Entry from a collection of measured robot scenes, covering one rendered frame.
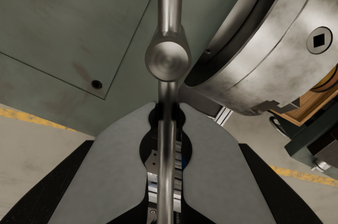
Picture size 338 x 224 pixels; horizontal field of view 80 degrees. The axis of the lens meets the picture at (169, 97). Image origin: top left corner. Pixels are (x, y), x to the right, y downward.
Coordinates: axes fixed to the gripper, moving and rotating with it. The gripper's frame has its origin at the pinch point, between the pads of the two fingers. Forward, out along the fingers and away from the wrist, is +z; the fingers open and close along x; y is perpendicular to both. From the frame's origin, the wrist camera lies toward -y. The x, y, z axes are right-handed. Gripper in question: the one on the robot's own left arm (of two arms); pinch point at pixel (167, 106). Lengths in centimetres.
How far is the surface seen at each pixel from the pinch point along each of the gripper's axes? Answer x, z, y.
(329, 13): 19.4, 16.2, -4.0
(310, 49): 18.0, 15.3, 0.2
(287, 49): 15.1, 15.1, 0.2
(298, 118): 47, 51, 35
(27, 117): -132, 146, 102
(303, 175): 146, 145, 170
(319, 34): 19.4, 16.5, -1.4
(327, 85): 32.4, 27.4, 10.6
